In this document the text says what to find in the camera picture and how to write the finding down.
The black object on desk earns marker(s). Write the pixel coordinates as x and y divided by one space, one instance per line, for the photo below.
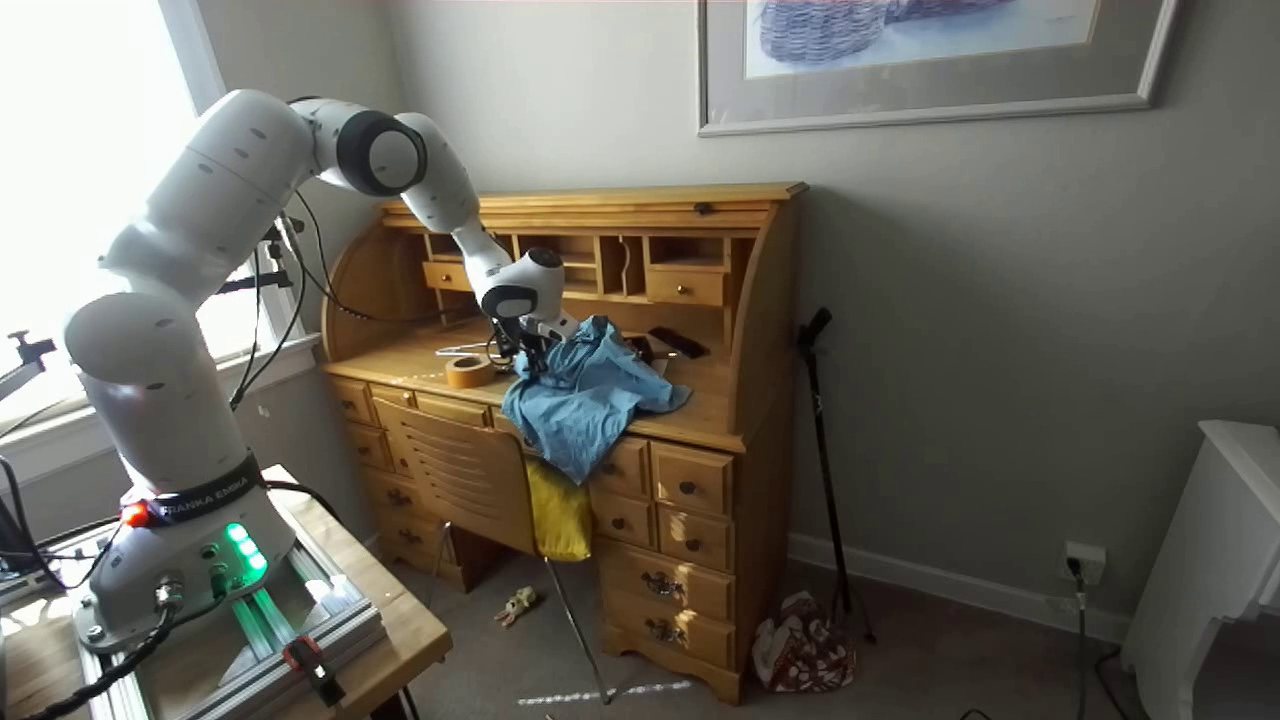
679 340

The small toy on floor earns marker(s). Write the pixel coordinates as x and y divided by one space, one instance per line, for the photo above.
516 607

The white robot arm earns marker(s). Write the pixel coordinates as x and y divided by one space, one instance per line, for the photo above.
139 340

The white cabinet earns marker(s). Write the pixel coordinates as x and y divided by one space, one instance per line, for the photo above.
1218 564

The white wire hanger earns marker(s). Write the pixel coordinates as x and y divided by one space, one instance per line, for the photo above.
471 349

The black walking stick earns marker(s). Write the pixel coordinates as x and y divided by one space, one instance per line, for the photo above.
808 353

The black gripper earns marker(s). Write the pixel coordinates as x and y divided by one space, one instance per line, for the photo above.
526 340

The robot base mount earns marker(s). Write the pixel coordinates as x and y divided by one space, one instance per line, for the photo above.
237 620

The blue cloth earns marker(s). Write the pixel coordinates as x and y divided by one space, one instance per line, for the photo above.
587 396

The wall power outlet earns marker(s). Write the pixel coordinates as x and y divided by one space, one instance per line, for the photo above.
1087 559

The orange tape roll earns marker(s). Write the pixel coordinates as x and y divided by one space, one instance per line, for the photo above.
471 371

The wooden roll-top desk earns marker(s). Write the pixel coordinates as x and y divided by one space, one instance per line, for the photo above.
689 514

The wooden side table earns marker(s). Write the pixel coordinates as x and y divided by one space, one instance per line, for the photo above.
47 670

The yellow cloth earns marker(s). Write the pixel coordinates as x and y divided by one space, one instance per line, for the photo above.
563 517

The patterned bag on floor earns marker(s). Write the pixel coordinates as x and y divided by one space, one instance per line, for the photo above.
799 651

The framed wall picture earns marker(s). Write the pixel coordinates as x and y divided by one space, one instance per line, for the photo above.
790 67

